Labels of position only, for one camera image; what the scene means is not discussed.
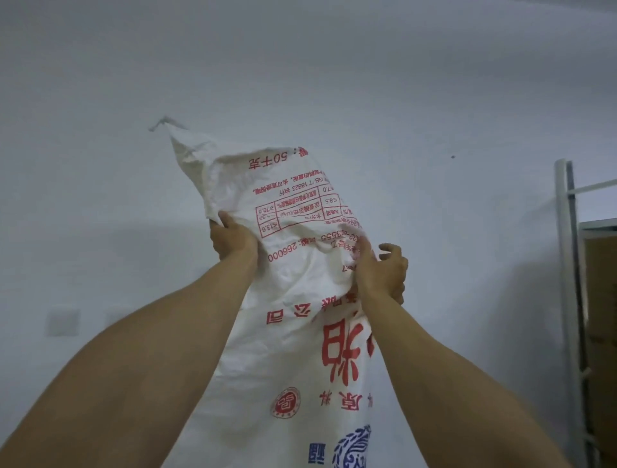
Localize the person's right forearm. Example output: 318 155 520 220
358 288 572 468

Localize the person's left hand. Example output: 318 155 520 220
209 211 259 263

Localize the person's right hand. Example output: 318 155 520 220
348 236 409 306

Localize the white woven sack red print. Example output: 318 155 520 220
149 116 430 468

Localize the white metal shelf rack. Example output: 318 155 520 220
554 158 617 468

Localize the brown cardboard box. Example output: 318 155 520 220
583 235 617 464

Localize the white wall socket plate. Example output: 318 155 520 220
46 309 81 337

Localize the person's left forearm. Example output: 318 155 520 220
0 248 259 468

